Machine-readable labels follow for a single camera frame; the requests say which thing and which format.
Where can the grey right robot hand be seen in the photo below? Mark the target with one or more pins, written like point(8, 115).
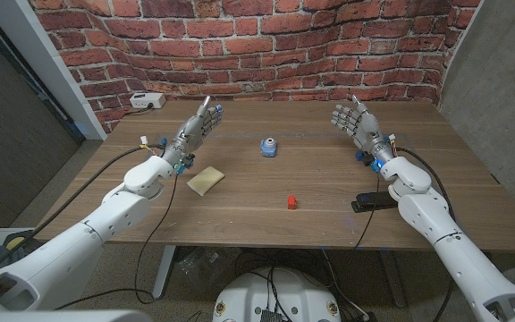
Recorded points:
point(365, 125)

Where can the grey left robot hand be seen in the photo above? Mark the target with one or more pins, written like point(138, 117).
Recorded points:
point(190, 132)

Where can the black stapler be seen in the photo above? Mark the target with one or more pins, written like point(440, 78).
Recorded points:
point(369, 202)

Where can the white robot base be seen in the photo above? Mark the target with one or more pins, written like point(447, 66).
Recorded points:
point(280, 290)

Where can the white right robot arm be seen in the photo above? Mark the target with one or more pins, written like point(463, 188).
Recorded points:
point(454, 250)

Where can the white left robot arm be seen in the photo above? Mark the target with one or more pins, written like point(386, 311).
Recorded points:
point(83, 232)

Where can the blue block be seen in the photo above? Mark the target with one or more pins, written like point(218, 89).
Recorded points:
point(359, 156)

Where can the yellow sponge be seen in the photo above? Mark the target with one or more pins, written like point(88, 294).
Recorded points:
point(206, 180)

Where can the blue tape dispenser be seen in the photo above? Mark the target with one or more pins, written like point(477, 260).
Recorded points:
point(268, 147)

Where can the red block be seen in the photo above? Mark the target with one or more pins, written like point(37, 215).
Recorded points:
point(292, 202)

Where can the white power strip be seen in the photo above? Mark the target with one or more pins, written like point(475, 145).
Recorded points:
point(147, 100)

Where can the red brick printed backdrop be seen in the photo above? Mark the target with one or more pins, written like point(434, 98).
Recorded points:
point(257, 53)

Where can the clear plastic bag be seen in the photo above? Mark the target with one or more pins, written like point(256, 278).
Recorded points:
point(204, 268)

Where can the grey table leg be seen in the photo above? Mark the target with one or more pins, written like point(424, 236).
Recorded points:
point(164, 273)
point(392, 277)

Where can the yellow and black floor pedal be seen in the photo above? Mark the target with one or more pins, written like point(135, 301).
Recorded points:
point(16, 242)

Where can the white door frame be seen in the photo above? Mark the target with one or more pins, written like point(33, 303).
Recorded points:
point(38, 58)

